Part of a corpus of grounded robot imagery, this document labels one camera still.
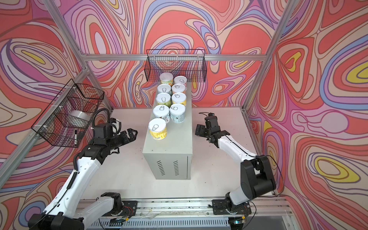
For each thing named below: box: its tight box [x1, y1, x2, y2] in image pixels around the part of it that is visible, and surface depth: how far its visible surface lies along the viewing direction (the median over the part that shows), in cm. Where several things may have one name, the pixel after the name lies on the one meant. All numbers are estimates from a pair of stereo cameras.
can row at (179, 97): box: [171, 92, 187, 106], surface depth 71 cm
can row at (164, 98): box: [155, 92, 172, 108], surface depth 70 cm
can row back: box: [148, 117, 168, 140], surface depth 60 cm
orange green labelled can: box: [159, 71, 174, 87], surface depth 78 cm
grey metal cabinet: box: [142, 81, 193, 180], surface depth 67 cm
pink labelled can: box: [173, 75, 188, 89], surface depth 80 cm
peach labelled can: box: [171, 83, 186, 96], surface depth 76 cm
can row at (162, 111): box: [152, 104, 171, 124], surface depth 65 cm
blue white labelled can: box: [156, 83, 172, 96], surface depth 75 cm
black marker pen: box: [74, 129, 78, 147], surface depth 73 cm
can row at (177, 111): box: [169, 103, 186, 124], surface depth 65 cm
